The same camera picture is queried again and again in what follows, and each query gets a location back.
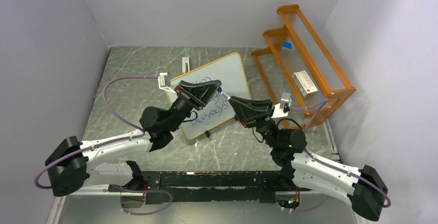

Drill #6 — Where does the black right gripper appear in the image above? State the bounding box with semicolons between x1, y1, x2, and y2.
229;95;279;148

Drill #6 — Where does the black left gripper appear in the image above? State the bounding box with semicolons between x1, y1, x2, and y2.
167;81;224;133

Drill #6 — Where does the white blue whiteboard marker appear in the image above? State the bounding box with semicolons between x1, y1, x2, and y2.
222;91;230;99

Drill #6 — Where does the yellow-framed whiteboard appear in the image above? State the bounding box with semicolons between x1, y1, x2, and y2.
170;52;252;140

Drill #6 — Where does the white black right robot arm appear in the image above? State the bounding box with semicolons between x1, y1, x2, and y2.
228;96;392;221

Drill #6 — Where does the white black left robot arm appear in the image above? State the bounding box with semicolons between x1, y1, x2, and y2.
44;79;222;197

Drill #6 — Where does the white whiteboard eraser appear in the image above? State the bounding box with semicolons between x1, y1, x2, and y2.
182;57;191;74

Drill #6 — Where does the white red box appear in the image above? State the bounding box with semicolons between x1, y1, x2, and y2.
292;70;319;98

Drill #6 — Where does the blue-capped item on shelf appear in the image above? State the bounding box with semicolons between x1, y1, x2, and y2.
282;42;293;50

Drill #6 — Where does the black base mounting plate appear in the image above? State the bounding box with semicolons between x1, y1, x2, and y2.
128;171;297;204

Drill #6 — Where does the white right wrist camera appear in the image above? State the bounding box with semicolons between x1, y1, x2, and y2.
271;92;291;118

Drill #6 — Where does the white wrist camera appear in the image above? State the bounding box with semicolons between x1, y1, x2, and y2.
158;72;175;92
271;92;291;118

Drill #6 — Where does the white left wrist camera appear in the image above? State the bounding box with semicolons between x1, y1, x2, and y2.
158;72;175;92

